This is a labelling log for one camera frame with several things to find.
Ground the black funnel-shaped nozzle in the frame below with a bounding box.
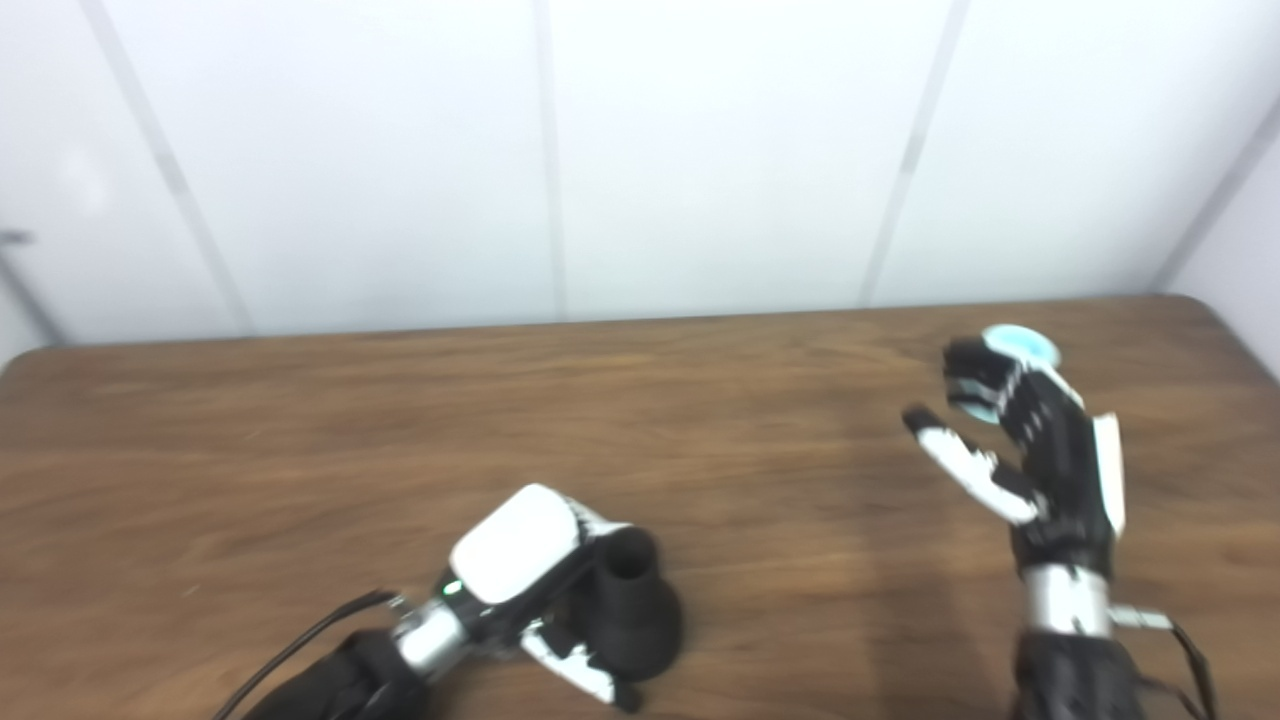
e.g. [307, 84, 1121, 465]
[580, 527, 685, 685]

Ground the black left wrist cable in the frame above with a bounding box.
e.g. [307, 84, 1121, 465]
[210, 590, 401, 720]

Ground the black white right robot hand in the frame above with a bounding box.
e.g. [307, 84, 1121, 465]
[903, 338, 1127, 581]

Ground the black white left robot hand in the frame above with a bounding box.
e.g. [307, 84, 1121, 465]
[435, 484, 641, 713]

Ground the light blue cylinder cup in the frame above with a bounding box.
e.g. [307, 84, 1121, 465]
[950, 325, 1063, 426]

